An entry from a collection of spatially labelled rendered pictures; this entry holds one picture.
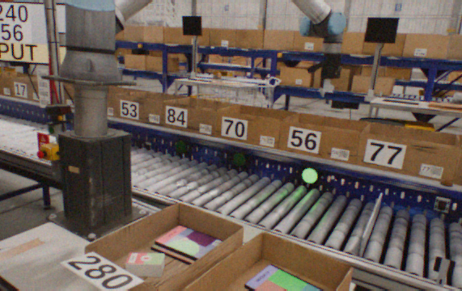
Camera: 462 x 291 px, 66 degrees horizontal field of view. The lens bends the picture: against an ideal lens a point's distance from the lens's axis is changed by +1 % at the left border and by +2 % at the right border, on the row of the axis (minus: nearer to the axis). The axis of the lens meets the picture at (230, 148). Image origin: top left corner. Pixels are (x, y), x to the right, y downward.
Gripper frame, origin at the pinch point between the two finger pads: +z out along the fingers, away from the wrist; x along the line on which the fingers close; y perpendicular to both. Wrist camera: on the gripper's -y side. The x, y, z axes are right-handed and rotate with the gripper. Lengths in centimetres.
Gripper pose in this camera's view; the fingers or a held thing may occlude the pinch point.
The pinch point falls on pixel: (321, 94)
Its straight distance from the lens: 186.0
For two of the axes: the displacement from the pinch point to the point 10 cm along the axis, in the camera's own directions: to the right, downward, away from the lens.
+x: 4.7, -2.3, 8.5
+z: -0.5, 9.6, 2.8
